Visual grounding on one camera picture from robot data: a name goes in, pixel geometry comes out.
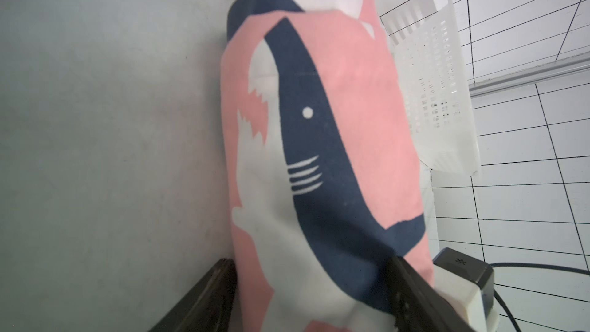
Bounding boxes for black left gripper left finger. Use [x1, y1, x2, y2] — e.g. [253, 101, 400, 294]
[151, 258, 238, 332]

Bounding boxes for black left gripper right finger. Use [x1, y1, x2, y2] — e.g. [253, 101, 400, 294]
[386, 256, 472, 332]

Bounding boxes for pink shark print shorts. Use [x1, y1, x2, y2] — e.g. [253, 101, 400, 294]
[221, 0, 434, 331]

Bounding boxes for white plastic mesh basket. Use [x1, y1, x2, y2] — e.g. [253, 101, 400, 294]
[387, 0, 481, 175]

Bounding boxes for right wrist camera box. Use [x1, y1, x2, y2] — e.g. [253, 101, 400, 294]
[433, 247, 499, 332]

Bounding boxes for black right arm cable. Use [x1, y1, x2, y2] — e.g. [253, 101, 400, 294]
[488, 261, 590, 332]

